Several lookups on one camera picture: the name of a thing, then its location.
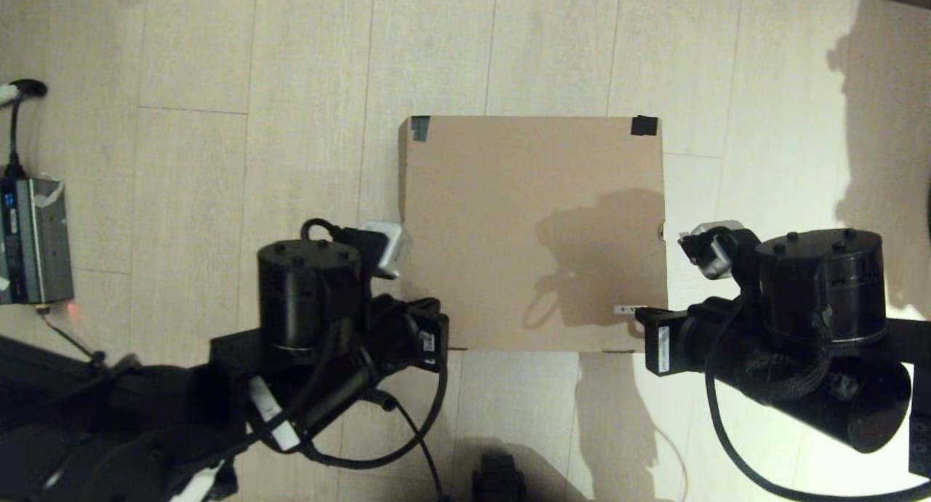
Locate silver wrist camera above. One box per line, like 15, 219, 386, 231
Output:
678, 220, 757, 281
342, 220, 406, 279

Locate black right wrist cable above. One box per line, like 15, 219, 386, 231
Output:
704, 377, 931, 502

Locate grey metal power supply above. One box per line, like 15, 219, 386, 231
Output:
0, 176, 76, 306

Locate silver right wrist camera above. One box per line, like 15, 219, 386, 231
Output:
678, 220, 757, 281

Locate black coiled cable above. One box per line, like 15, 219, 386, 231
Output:
36, 304, 452, 502

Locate brown cardboard shoe box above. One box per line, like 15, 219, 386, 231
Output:
398, 115, 668, 354

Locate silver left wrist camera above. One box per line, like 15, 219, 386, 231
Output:
342, 220, 406, 279

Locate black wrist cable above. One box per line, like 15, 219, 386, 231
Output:
704, 377, 931, 502
291, 349, 449, 470

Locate black power cord with plug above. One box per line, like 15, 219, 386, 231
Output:
0, 80, 50, 183

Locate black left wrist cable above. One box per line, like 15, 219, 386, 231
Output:
291, 349, 449, 470

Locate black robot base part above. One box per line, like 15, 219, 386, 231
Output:
471, 453, 526, 502

